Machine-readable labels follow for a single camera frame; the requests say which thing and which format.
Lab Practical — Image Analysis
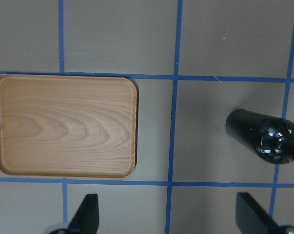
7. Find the left gripper black left finger toward image centre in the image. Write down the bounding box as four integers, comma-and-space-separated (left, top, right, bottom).
67, 194, 98, 234

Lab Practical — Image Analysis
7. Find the left gripper black right finger toward image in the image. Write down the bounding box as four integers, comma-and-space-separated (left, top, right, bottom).
235, 192, 283, 234

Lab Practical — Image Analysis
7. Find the dark wine bottle rack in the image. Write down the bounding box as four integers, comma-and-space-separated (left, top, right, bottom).
225, 109, 294, 164

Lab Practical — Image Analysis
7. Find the wooden tray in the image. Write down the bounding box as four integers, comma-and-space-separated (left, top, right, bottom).
0, 74, 138, 179

